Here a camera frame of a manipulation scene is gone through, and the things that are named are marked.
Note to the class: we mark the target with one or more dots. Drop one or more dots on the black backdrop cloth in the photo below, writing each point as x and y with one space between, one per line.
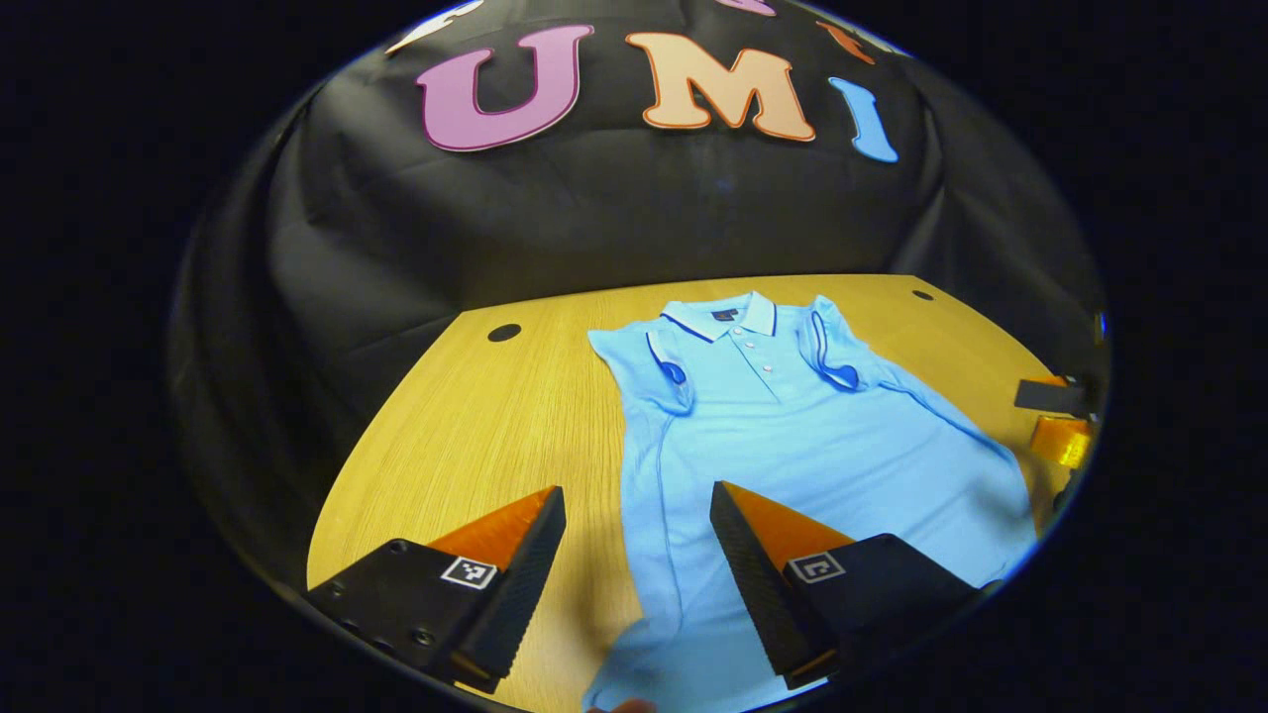
644 208

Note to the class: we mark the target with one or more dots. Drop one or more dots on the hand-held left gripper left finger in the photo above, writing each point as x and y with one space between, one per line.
520 584

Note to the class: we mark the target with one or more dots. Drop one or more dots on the light blue polo T-shirt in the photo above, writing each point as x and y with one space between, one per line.
773 446

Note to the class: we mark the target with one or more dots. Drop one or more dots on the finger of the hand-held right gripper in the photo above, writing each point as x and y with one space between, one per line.
1050 396
1060 441

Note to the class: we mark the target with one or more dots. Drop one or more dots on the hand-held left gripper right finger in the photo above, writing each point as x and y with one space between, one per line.
758 584

